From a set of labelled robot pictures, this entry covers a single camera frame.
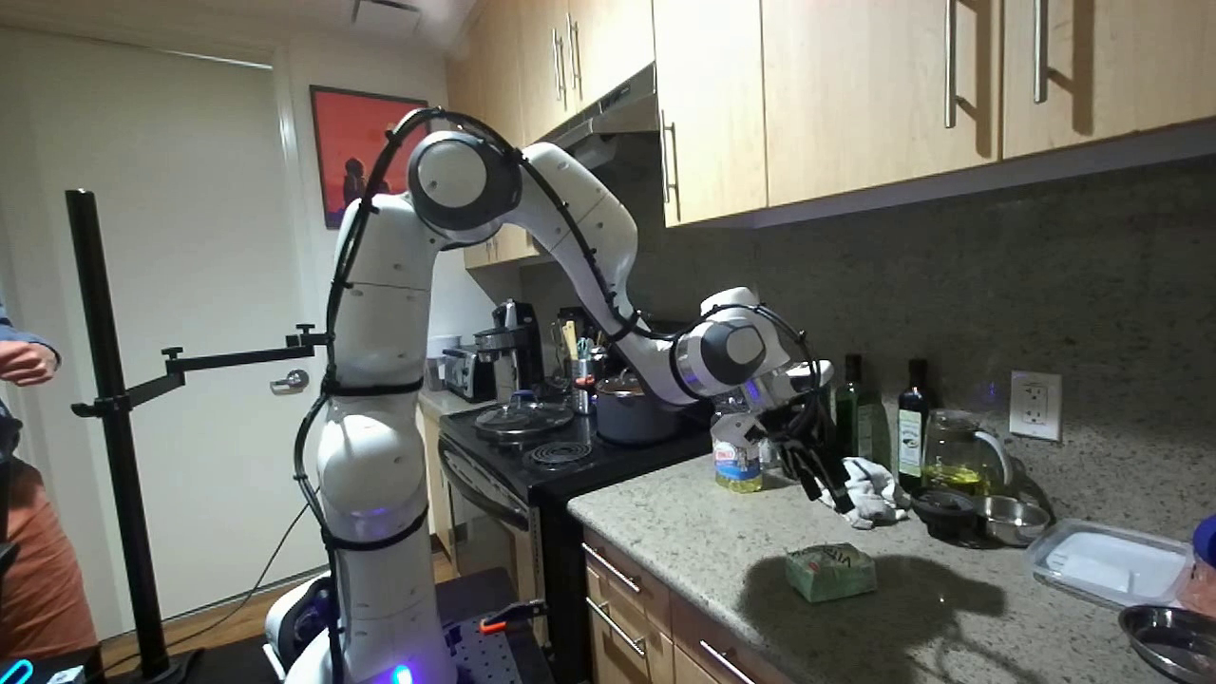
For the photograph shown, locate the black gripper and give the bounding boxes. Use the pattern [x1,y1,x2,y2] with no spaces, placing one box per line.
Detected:
[758,400,857,518]

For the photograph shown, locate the green juice box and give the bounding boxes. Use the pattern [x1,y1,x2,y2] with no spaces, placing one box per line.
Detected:
[782,538,881,609]

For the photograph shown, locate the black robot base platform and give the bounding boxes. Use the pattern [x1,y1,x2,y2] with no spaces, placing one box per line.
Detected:
[434,566,562,684]

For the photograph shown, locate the bare human hand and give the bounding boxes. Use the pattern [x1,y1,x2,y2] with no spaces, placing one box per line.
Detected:
[0,333,65,386]

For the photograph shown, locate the white dish cloth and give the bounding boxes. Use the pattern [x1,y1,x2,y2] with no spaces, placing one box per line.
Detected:
[833,451,911,533]

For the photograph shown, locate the green wine bottle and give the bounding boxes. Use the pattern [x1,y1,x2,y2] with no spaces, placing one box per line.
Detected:
[828,348,895,467]

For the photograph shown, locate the dark olive oil bottle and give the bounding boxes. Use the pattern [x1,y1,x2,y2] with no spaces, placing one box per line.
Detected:
[895,358,938,498]

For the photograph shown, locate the small black bowl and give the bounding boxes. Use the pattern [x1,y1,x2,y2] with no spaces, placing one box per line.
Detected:
[907,481,995,552]

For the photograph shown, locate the glass pitcher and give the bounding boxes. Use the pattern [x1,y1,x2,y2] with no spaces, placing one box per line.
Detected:
[920,408,1020,506]

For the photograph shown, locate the grey cooking pot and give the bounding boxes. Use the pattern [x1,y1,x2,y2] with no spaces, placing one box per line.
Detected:
[589,372,696,448]

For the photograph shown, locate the small metal bowl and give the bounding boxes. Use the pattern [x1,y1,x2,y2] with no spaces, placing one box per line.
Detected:
[980,487,1059,552]

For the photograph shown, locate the wooden lower cabinets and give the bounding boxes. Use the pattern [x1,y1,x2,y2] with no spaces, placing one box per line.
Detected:
[574,529,769,684]

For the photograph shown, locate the wooden cabinets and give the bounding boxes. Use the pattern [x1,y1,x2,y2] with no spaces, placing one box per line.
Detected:
[450,0,1216,235]
[574,529,769,684]

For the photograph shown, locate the black kitchen stove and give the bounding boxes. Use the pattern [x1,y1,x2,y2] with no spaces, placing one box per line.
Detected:
[434,400,715,684]

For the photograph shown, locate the utensil crock wooden spoons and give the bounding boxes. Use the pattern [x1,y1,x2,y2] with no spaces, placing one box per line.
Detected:
[550,304,614,418]

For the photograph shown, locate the glass pot lid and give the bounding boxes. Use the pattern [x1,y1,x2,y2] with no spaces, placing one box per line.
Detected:
[472,396,583,446]

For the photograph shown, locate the black coffee maker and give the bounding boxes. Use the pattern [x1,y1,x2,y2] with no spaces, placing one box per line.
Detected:
[487,296,550,392]

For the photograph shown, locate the silver toaster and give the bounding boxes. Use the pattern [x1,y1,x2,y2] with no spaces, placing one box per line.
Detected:
[434,325,524,408]

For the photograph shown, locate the large metal bowl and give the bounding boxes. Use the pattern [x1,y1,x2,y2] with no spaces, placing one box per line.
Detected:
[1119,599,1216,684]

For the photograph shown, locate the clear bottle blue cap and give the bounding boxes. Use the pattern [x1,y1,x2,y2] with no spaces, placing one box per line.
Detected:
[1173,508,1216,619]

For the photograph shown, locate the wooden upper cabinets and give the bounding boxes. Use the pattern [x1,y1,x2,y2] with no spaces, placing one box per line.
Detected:
[450,0,1216,235]

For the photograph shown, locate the steel range hood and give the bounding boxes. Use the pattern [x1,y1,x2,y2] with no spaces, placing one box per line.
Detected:
[527,67,667,167]

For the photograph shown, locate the ceiling vent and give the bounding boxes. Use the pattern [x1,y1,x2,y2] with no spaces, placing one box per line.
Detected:
[345,0,431,34]

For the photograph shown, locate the white door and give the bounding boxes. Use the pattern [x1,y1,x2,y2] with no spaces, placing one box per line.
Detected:
[0,31,321,639]

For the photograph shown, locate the person in brown shirt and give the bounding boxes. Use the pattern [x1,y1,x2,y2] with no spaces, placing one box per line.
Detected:
[0,400,108,665]

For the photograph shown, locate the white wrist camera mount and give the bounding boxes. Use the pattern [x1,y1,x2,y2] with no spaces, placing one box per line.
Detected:
[782,353,839,400]

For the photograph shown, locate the white wall outlet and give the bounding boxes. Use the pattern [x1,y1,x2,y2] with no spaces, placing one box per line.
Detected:
[1007,363,1067,446]

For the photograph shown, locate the red handled clamp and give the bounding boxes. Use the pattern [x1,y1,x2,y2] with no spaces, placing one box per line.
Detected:
[474,596,550,642]

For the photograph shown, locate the red wall picture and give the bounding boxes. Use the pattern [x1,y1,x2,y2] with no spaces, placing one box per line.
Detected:
[308,82,436,230]

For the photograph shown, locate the black camera stand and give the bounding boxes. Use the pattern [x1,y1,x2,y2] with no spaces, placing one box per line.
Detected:
[65,186,337,684]

